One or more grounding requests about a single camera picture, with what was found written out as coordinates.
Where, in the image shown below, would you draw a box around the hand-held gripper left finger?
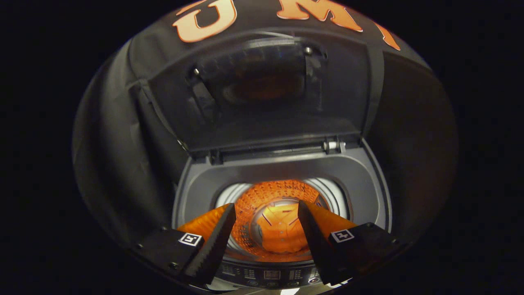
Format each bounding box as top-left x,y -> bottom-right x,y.
130,203 -> 237,286

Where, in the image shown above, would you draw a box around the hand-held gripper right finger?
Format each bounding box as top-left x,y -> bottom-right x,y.
297,200 -> 405,286

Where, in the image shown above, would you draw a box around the yellow polo shirt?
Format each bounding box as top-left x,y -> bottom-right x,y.
256,203 -> 309,253

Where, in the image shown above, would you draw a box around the black side curtain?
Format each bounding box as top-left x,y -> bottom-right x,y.
73,39 -> 193,250

